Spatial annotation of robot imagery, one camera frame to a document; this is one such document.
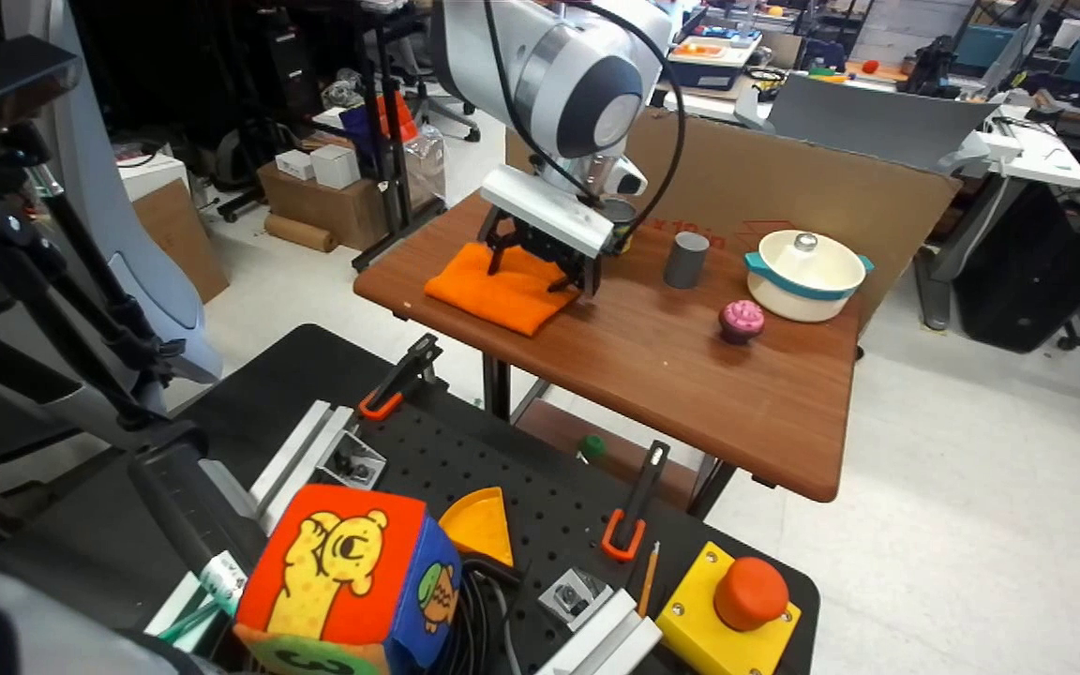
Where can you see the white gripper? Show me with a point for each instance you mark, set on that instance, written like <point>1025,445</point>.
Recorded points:
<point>543,210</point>

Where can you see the orange towel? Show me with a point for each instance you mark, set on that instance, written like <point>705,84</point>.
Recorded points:
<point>497,294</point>

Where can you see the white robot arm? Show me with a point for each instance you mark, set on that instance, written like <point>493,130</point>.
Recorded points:
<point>540,63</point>

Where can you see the gray cup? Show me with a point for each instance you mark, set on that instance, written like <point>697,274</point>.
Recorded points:
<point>687,263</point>

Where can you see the small green ball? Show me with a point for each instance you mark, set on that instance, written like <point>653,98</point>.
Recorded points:
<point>592,447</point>

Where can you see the pink toy cupcake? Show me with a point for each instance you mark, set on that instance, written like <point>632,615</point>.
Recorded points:
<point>738,323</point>

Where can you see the black stand pole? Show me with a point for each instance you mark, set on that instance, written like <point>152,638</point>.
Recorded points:
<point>378,125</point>

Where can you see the large open cardboard box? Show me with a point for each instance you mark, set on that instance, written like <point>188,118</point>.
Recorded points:
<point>337,202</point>

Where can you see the black perforated base board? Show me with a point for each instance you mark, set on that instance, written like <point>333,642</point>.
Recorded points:
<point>540,490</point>

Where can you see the white pot with teal rim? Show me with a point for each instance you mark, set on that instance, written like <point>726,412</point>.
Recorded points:
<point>808,278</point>

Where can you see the brown cardboard panel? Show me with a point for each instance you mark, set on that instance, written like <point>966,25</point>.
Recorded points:
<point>805,189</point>

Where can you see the small printed marker card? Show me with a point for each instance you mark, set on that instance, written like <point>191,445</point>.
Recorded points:
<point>353,460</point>
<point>575,597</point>

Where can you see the orange wedge block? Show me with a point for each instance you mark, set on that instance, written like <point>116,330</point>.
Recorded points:
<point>480,530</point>

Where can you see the silver aluminium extrusion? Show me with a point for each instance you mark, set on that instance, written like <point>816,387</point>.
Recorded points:
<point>601,638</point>
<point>302,464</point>

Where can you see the pencil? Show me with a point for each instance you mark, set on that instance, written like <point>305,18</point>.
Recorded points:
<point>648,579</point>

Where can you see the gray divider panel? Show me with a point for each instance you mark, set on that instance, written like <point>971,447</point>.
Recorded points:
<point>865,125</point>

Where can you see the tall cardboard box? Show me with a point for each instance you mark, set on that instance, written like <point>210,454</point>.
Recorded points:
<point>177,238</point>

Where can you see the soft bear picture cube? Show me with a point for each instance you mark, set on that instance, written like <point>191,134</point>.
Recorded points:
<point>337,583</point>

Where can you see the yellow emergency stop button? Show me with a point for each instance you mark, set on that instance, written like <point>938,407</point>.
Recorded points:
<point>721,619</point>

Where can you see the green and white tool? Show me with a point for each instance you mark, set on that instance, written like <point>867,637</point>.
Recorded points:
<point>202,603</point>

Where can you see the white table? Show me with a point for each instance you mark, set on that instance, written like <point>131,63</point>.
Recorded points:
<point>1022,150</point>

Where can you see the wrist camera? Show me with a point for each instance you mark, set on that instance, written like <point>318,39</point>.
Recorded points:
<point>625,180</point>

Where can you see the black camera tripod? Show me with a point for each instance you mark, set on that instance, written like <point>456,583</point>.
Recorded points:
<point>17,249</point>

